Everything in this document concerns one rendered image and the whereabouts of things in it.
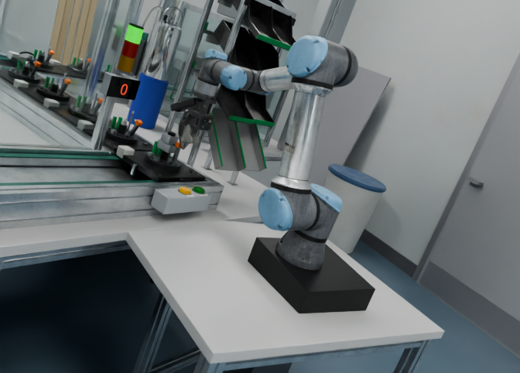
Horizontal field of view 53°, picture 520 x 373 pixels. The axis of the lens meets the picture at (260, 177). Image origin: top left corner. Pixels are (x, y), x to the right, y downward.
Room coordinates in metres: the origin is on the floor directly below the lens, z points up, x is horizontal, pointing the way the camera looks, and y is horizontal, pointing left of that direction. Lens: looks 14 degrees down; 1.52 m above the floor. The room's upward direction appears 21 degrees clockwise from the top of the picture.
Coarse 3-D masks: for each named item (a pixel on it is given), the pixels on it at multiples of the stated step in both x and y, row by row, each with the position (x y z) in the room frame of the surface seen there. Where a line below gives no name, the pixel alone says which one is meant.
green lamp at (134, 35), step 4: (128, 28) 1.74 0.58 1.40; (132, 28) 1.73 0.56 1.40; (136, 28) 1.73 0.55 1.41; (128, 32) 1.74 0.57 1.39; (132, 32) 1.73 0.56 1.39; (136, 32) 1.74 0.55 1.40; (140, 32) 1.74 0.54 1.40; (128, 36) 1.73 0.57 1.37; (132, 36) 1.73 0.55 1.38; (136, 36) 1.74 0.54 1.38; (140, 36) 1.75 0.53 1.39; (128, 40) 1.73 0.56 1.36; (132, 40) 1.73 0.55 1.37; (136, 40) 1.74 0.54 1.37; (140, 40) 1.76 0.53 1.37
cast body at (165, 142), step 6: (162, 132) 1.85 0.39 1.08; (168, 132) 1.85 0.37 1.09; (174, 132) 1.86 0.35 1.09; (162, 138) 1.84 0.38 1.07; (168, 138) 1.83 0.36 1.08; (174, 138) 1.84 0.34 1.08; (162, 144) 1.84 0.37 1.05; (168, 144) 1.83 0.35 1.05; (168, 150) 1.82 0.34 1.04; (174, 150) 1.84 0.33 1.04
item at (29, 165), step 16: (0, 160) 1.43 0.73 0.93; (16, 160) 1.47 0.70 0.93; (32, 160) 1.52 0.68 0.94; (48, 160) 1.56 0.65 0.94; (64, 160) 1.61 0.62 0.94; (80, 160) 1.66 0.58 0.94; (96, 160) 1.71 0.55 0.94; (112, 160) 1.77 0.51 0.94; (0, 176) 1.36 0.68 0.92; (16, 176) 1.40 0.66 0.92; (32, 176) 1.44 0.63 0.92; (48, 176) 1.48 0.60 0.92; (64, 176) 1.53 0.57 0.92; (80, 176) 1.58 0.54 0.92; (96, 176) 1.63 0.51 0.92; (112, 176) 1.68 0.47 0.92; (128, 176) 1.74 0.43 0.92; (144, 176) 1.80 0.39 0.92
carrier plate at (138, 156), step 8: (136, 152) 1.87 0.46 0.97; (144, 152) 1.91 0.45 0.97; (128, 160) 1.78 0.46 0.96; (136, 160) 1.78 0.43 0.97; (144, 160) 1.81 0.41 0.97; (144, 168) 1.73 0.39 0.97; (152, 168) 1.76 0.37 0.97; (184, 168) 1.90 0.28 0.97; (152, 176) 1.71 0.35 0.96; (160, 176) 1.70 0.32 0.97; (168, 176) 1.73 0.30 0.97; (176, 176) 1.77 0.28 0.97; (184, 176) 1.80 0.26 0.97; (192, 176) 1.84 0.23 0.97; (200, 176) 1.87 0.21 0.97
